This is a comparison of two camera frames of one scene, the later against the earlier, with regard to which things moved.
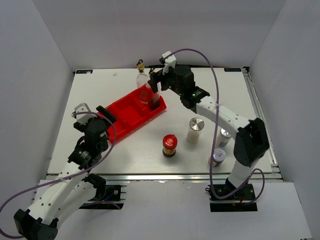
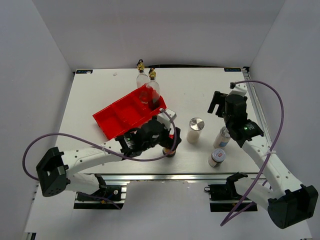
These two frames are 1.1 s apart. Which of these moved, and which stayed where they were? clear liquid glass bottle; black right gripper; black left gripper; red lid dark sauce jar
Moved: black left gripper; black right gripper
Stayed: red lid dark sauce jar; clear liquid glass bottle
